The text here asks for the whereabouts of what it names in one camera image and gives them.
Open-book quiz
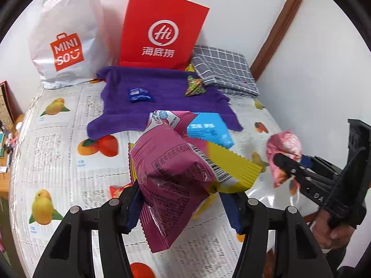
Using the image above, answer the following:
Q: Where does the small blue snack packet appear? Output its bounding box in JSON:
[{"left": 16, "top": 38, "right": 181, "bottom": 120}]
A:
[{"left": 128, "top": 88, "right": 155, "bottom": 103}]

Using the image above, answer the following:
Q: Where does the purple towel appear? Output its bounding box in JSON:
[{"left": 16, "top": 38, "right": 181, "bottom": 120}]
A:
[{"left": 87, "top": 66, "right": 243, "bottom": 140}]

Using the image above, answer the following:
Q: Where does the blue tissue pack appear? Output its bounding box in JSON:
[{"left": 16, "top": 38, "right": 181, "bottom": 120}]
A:
[{"left": 187, "top": 112, "right": 235, "bottom": 149}]

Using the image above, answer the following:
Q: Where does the brown wooden door frame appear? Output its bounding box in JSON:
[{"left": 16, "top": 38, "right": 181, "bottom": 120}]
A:
[{"left": 250, "top": 0, "right": 303, "bottom": 82}]

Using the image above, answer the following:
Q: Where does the red paper Haidilao bag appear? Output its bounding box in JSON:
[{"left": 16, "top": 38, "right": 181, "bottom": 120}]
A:
[{"left": 118, "top": 0, "right": 209, "bottom": 70}]

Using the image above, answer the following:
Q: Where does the grey plaid folded cloth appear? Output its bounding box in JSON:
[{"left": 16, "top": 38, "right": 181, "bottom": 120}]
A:
[{"left": 191, "top": 45, "right": 260, "bottom": 98}]

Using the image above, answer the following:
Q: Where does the green yellow snack packet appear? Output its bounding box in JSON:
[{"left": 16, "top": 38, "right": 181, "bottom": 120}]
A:
[{"left": 185, "top": 75, "right": 206, "bottom": 97}]

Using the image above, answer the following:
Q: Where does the pink snack packet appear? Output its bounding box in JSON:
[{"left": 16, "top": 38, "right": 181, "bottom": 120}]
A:
[{"left": 266, "top": 131, "right": 302, "bottom": 188}]

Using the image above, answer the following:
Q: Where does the person's right hand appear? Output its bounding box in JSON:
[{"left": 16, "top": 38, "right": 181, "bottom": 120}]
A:
[{"left": 311, "top": 210, "right": 355, "bottom": 249}]

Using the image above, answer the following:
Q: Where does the large magenta snack bag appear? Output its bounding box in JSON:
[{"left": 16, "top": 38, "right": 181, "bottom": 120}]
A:
[{"left": 130, "top": 111, "right": 262, "bottom": 253}]

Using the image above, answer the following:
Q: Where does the red framed picture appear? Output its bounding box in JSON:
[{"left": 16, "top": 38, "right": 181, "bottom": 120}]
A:
[{"left": 1, "top": 81, "right": 23, "bottom": 125}]

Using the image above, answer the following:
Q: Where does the white Miniso plastic bag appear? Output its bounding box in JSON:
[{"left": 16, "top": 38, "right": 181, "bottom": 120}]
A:
[{"left": 29, "top": 0, "right": 112, "bottom": 89}]

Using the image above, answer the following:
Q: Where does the small red snack packet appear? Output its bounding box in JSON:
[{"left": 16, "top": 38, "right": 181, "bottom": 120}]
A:
[{"left": 109, "top": 183, "right": 132, "bottom": 198}]

